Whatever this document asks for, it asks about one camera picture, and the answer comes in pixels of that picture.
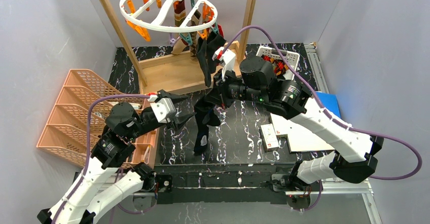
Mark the black sock with blue print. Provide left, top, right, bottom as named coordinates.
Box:
left=194, top=96, right=221, bottom=155

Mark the orange clothes peg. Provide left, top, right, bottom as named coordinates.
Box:
left=126, top=20, right=151, bottom=42

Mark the white round clip hanger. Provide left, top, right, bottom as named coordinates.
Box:
left=119, top=0, right=218, bottom=33

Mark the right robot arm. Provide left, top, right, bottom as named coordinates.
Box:
left=195, top=56, right=383, bottom=186

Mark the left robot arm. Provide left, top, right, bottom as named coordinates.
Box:
left=37, top=90, right=194, bottom=223

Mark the red sock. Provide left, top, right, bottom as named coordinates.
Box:
left=217, top=24, right=224, bottom=37

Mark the brown argyle sock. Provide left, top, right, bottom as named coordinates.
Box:
left=189, top=10, right=201, bottom=60

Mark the beige sock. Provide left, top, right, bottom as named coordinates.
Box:
left=171, top=39, right=188, bottom=55

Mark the small white red box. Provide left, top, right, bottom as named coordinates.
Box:
left=260, top=124, right=279, bottom=152

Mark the white perforated laundry basket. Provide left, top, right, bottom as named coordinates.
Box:
left=256, top=46, right=300, bottom=81

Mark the striped sock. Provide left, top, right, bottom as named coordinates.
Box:
left=173, top=0, right=186, bottom=27

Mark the white flat board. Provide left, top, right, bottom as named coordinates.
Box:
left=270, top=114, right=334, bottom=153

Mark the peach mesh file organizer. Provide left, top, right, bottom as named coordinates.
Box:
left=37, top=69, right=150, bottom=167

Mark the blue folder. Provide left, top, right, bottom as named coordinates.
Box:
left=316, top=91, right=341, bottom=118

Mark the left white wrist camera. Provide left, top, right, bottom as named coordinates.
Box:
left=148, top=92, right=176, bottom=124

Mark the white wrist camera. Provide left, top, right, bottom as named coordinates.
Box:
left=212, top=47, right=236, bottom=82
left=148, top=92, right=176, bottom=124

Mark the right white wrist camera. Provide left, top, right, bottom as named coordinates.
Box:
left=212, top=47, right=236, bottom=82

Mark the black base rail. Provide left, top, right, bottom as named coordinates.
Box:
left=72, top=162, right=337, bottom=205

